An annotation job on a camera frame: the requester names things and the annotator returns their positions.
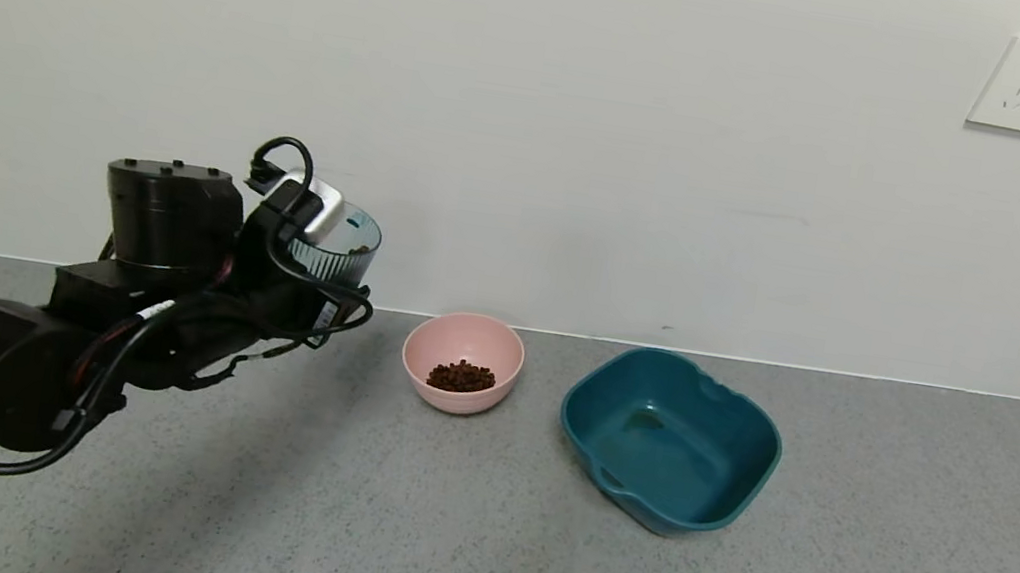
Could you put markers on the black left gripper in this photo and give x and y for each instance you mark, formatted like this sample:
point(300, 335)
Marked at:
point(327, 314)

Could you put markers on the ribbed translucent teal cup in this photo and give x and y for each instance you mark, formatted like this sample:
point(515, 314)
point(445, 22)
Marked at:
point(352, 263)

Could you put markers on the brown coffee beans pile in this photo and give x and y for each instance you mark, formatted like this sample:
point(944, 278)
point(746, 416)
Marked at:
point(361, 250)
point(461, 377)

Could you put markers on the pink plastic bowl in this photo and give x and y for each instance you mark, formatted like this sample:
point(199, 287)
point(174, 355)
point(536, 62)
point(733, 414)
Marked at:
point(465, 341)

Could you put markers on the teal square plastic basin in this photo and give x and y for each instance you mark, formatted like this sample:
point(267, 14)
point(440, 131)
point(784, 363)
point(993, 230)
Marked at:
point(667, 452)

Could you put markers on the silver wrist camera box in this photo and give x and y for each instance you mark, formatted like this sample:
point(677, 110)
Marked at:
point(324, 210)

